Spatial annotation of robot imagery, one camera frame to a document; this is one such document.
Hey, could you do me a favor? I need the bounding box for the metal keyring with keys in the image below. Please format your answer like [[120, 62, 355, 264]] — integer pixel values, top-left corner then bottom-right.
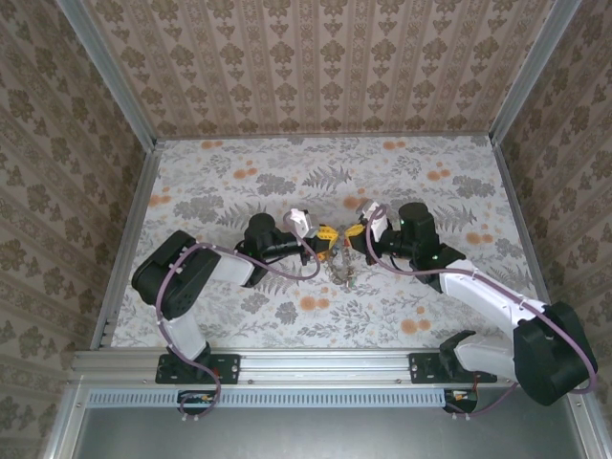
[[323, 238, 359, 291]]

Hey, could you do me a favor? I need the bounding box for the floral patterned table cover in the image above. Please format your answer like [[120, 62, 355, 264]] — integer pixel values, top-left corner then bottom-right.
[[102, 136, 556, 350]]

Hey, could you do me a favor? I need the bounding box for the grey metal sheet panel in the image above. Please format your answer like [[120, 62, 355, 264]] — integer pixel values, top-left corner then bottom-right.
[[71, 405, 589, 459]]

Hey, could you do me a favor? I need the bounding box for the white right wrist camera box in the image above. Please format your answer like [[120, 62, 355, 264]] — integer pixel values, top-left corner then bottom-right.
[[358, 200, 387, 240]]

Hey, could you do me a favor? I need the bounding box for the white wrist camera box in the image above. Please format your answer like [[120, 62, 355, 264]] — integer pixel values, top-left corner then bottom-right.
[[358, 200, 387, 240], [284, 208, 317, 239]]

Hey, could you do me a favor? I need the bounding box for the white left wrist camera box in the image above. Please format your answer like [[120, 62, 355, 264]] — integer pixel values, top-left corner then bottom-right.
[[284, 208, 317, 239]]

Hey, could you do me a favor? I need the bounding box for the thin aluminium table edge rail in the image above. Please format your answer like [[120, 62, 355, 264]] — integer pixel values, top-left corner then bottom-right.
[[155, 133, 493, 143]]

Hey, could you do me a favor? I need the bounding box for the aluminium side rail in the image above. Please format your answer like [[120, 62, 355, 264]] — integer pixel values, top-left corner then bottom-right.
[[90, 141, 166, 353], [490, 141, 568, 350]]

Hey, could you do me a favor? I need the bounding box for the aluminium extrusion rail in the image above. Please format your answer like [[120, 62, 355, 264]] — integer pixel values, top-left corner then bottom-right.
[[71, 348, 582, 383]]

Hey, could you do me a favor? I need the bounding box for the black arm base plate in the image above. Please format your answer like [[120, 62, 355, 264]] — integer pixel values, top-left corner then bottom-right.
[[155, 353, 242, 384], [409, 352, 498, 384]]

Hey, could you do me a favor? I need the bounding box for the grey slotted cable duct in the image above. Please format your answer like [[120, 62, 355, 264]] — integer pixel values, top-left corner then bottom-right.
[[88, 387, 448, 408]]

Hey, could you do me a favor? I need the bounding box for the aluminium frame post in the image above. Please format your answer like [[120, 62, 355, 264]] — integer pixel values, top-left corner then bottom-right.
[[488, 0, 583, 147], [55, 0, 160, 149]]

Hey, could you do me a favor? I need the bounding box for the aluminium lower frame bar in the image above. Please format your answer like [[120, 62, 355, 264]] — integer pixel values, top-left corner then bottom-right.
[[566, 382, 608, 459], [40, 377, 92, 459]]

